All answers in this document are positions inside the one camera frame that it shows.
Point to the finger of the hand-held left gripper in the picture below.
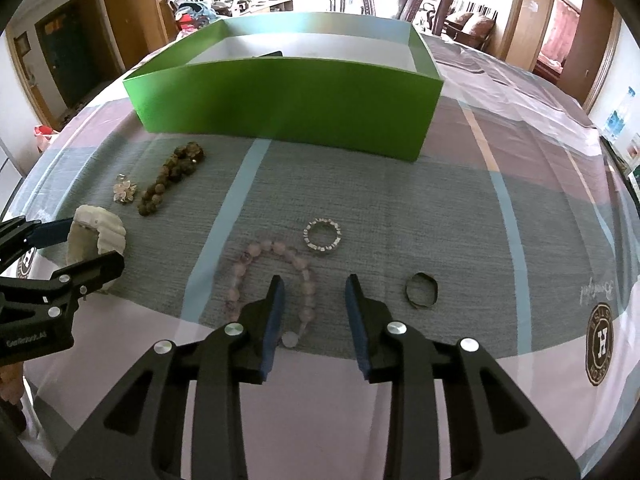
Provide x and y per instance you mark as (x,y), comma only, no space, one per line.
(97,267)
(52,232)

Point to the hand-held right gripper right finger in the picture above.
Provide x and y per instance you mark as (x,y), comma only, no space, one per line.
(357,325)

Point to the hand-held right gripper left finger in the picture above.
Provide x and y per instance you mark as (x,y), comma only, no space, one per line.
(272,325)

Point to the green cardboard box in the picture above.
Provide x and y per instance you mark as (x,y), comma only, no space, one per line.
(280,105)

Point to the person's left hand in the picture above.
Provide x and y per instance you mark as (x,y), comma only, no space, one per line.
(10,385)

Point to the flower shaped brooch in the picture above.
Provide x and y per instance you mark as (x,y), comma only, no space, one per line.
(123,192)

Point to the plaid tablecloth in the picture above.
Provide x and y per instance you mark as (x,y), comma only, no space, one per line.
(450,200)

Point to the pile of clothes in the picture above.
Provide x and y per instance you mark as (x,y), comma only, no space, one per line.
(197,15)

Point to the wooden television cabinet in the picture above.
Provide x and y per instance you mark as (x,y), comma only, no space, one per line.
(270,4)

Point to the dark wooden chair with cushion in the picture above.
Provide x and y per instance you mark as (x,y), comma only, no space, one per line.
(470,25)

